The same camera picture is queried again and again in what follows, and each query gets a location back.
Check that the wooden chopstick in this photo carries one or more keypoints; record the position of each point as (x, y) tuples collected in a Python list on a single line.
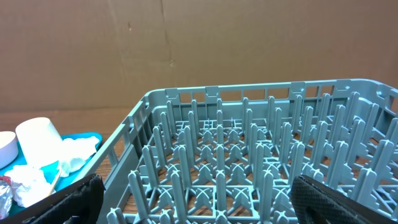
[(53, 184)]

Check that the red snack wrapper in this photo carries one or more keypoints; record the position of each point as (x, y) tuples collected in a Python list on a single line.
[(6, 196)]

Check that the white paper cup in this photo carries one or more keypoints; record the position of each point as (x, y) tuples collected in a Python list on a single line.
[(40, 141)]

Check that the teal plastic serving tray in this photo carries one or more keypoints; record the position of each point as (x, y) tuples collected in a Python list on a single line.
[(50, 171)]

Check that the grey dishwasher rack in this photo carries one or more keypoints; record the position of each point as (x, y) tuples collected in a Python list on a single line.
[(229, 154)]

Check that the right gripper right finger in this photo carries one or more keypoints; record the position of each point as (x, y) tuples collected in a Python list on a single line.
[(315, 203)]

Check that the pink bowl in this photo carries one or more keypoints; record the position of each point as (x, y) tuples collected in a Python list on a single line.
[(9, 149)]

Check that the torn white tissue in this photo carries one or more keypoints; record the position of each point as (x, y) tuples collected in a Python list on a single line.
[(28, 185)]

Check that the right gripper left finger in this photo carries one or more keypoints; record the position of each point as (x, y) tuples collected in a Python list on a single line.
[(80, 202)]

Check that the crumpled white napkin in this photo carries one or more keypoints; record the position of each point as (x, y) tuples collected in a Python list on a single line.
[(74, 154)]

